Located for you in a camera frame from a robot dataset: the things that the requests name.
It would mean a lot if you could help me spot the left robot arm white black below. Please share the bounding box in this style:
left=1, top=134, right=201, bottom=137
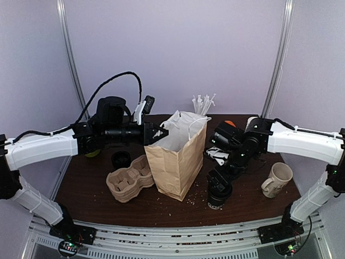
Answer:
left=1, top=96, right=169, bottom=240

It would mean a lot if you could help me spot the green small bowl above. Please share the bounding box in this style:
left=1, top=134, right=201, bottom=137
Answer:
left=85, top=150, right=100, bottom=158

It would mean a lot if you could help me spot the black plastic cup lid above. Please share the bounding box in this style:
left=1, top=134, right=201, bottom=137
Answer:
left=208, top=185, right=233, bottom=200

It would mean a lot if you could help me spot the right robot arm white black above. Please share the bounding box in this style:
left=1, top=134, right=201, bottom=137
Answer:
left=206, top=117, right=344, bottom=238

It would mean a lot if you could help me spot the black paper coffee cup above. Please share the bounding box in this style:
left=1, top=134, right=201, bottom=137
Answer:
left=207, top=199, right=227, bottom=210

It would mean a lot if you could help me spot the right aluminium frame post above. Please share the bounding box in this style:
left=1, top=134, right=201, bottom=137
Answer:
left=261, top=0, right=294, bottom=118

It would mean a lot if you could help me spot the left aluminium frame post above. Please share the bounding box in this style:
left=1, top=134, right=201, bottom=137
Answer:
left=56, top=0, right=86, bottom=110

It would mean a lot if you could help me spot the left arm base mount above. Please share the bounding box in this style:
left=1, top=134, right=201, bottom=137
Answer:
left=46, top=219, right=96, bottom=258

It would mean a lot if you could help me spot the stack of paper cups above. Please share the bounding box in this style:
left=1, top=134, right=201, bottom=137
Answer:
left=246, top=116, right=257, bottom=128

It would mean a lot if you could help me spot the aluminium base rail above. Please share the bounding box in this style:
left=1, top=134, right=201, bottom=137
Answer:
left=23, top=212, right=331, bottom=259

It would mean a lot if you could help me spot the aluminium frame post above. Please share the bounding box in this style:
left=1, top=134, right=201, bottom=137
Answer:
left=261, top=0, right=294, bottom=118
left=56, top=0, right=86, bottom=110

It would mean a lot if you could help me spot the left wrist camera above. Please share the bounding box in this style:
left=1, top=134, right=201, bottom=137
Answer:
left=133, top=96, right=155, bottom=125

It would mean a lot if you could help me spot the orange small bowl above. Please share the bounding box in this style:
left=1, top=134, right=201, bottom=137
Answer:
left=225, top=120, right=236, bottom=127

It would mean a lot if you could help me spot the beige ceramic mug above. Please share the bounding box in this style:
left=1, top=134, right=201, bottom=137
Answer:
left=261, top=162, right=293, bottom=199

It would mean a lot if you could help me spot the glass jar of straws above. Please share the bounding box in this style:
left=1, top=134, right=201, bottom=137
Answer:
left=191, top=93, right=216, bottom=116

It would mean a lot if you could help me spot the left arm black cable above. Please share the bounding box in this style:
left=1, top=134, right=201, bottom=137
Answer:
left=10, top=71, right=143, bottom=144

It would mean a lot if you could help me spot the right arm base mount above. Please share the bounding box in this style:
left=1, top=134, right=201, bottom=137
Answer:
left=258, top=219, right=305, bottom=257

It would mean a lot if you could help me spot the brown pulp cup carrier stack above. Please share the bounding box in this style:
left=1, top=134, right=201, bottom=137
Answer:
left=106, top=155, right=155, bottom=203

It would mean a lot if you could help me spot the brown paper takeout bag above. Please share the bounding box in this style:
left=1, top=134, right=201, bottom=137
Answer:
left=144, top=111, right=211, bottom=201

